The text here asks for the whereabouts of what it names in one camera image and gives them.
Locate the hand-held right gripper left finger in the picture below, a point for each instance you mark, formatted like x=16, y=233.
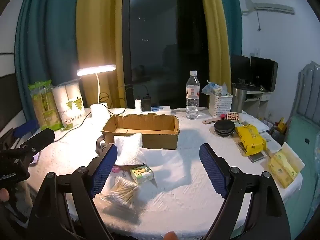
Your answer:
x=105, y=170

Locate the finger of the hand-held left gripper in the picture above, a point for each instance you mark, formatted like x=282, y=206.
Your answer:
x=25, y=128
x=37, y=138

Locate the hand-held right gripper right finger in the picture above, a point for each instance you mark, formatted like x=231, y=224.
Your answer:
x=212, y=172

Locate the bag of cotton swabs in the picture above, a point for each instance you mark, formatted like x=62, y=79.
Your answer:
x=120, y=192

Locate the white cotton pad packet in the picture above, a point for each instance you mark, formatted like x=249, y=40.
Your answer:
x=127, y=147

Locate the green pocket tissue pack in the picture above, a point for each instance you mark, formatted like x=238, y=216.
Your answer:
x=142, y=175

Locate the white cloth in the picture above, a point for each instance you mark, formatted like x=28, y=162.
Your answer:
x=165, y=160

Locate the brown cardboard box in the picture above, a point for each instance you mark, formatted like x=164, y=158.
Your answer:
x=160, y=140

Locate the person's left hand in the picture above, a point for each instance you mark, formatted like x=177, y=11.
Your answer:
x=3, y=195

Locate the green paper cup package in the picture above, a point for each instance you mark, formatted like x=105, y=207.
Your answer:
x=45, y=105

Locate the white paper cup package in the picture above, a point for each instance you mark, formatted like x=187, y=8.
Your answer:
x=67, y=105

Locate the grey smartphone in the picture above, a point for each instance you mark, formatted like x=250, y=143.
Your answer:
x=255, y=158

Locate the white tablecloth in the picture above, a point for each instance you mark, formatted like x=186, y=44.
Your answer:
x=180, y=205

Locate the black round case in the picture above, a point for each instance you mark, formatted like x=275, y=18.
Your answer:
x=224, y=127

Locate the wooden spatula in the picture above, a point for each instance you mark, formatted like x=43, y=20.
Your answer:
x=210, y=121

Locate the yellow wet wipes pack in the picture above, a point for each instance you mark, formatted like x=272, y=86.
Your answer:
x=251, y=138

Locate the small red item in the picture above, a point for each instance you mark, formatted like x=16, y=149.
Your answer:
x=223, y=116

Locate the white desk lamp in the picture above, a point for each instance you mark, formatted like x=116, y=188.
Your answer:
x=100, y=111

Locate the red dotted sticker card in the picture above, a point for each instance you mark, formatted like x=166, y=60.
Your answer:
x=233, y=117

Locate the white plastic basket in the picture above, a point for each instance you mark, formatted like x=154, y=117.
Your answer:
x=220, y=105

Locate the yellow tissue pack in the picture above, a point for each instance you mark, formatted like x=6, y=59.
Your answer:
x=282, y=170

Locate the white charger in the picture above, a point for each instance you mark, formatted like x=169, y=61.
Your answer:
x=138, y=105

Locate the clear water bottle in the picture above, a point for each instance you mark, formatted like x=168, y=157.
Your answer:
x=192, y=100

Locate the black charger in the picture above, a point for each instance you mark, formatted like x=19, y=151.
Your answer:
x=146, y=103

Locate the steel tumbler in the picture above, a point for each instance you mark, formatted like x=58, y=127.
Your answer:
x=239, y=97

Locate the white power strip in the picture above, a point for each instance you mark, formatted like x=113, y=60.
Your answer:
x=162, y=109

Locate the blue white packet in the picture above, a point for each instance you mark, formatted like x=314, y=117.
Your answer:
x=210, y=88

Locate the white computer desk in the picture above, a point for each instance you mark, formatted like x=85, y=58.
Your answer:
x=257, y=100

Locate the teal curtain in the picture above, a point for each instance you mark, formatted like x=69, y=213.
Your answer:
x=232, y=12
x=47, y=42

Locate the pale green cabinet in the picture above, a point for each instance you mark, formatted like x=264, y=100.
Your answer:
x=305, y=160

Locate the black computer monitor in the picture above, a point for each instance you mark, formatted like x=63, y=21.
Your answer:
x=262, y=73
x=240, y=68

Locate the yellow curtain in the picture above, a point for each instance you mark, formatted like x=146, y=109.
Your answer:
x=215, y=30
x=97, y=30

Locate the dark window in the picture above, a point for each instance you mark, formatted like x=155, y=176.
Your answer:
x=162, y=42

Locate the white air conditioner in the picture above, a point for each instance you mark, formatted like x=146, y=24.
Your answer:
x=270, y=8

